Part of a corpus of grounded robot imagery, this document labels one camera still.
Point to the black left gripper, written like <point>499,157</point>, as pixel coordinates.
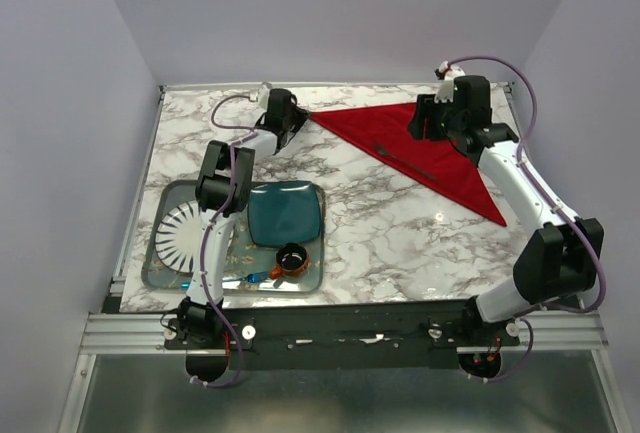
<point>300,117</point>

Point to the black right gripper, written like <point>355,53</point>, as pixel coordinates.
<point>425,107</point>

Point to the red cloth napkin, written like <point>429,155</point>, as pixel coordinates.
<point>457,178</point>

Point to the dark metal fork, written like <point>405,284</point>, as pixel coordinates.
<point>381,150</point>

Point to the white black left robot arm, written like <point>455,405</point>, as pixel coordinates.
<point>222,193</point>

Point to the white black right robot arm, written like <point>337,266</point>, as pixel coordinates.
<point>562,255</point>

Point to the teal square plate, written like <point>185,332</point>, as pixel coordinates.
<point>283,212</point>

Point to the brown ceramic cup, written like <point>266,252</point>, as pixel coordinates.
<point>291,261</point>

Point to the glass rectangular tray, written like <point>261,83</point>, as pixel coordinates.
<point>243,256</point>

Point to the white blue striped plate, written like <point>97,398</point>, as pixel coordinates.
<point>177,238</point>

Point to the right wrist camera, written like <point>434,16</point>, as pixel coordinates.
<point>446,74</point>

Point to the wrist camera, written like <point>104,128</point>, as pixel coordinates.
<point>446,74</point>
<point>263,93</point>

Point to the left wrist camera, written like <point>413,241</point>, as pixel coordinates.
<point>263,93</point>

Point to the blue handled utensil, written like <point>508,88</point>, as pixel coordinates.
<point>250,280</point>

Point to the black mounting base plate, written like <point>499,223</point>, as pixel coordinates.
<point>430,334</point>

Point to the aluminium frame rail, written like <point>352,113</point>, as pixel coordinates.
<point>142,334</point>

